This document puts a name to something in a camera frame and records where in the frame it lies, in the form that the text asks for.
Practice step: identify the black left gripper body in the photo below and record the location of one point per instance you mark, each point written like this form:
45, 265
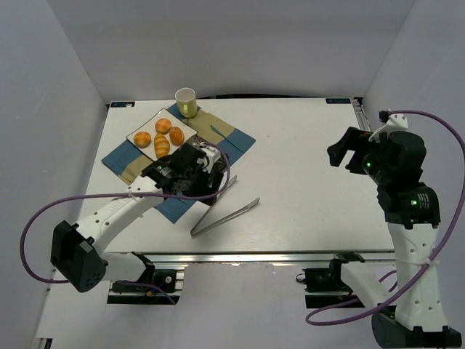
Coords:
203, 178

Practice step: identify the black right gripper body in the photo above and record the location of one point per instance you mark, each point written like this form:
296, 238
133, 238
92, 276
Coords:
349, 152

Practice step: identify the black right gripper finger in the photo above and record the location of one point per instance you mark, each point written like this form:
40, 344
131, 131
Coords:
336, 153
353, 140

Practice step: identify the sesame oval bread roll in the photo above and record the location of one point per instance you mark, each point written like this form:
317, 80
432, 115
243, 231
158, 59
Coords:
176, 136

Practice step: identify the metal tongs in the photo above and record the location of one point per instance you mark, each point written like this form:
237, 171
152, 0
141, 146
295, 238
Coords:
198, 230

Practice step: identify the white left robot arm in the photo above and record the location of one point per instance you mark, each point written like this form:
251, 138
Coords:
79, 250

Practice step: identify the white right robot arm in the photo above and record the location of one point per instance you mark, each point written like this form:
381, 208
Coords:
411, 209

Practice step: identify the striped long bread roll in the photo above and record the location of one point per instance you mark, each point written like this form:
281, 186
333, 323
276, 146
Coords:
161, 146

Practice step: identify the round flower bread roll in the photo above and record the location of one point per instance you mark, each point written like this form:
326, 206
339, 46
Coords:
163, 126

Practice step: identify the teal plastic knife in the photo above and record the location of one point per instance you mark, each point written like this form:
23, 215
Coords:
214, 129

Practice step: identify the white rectangular plate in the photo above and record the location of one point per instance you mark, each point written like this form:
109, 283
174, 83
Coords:
149, 126

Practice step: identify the blue and beige placemat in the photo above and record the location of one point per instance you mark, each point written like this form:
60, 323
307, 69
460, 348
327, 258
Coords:
127, 162

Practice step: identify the light green mug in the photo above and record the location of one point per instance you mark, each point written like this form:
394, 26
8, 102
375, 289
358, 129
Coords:
186, 102

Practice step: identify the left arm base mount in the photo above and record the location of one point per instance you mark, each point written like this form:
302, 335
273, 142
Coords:
160, 283

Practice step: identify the aluminium table front rail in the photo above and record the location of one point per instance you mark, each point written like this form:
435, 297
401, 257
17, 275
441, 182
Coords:
241, 257

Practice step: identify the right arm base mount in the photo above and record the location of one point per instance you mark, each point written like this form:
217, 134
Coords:
324, 287

